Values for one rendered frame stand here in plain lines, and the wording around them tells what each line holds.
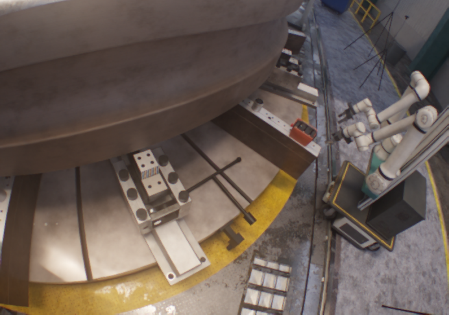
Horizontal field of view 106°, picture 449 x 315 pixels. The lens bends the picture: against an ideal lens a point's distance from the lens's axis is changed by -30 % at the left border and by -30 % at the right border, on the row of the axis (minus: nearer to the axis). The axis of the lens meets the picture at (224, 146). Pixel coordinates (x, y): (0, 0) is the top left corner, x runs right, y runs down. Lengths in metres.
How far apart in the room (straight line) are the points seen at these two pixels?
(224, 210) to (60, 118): 1.30
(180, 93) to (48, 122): 0.70
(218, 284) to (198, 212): 0.63
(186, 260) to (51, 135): 1.04
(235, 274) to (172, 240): 0.72
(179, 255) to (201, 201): 0.51
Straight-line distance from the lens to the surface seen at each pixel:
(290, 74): 2.84
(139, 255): 1.72
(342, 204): 2.45
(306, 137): 1.94
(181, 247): 1.58
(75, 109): 1.22
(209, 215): 1.84
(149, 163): 1.38
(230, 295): 2.06
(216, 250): 2.09
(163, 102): 1.27
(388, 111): 2.25
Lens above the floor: 1.99
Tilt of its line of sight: 50 degrees down
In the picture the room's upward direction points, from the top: 22 degrees clockwise
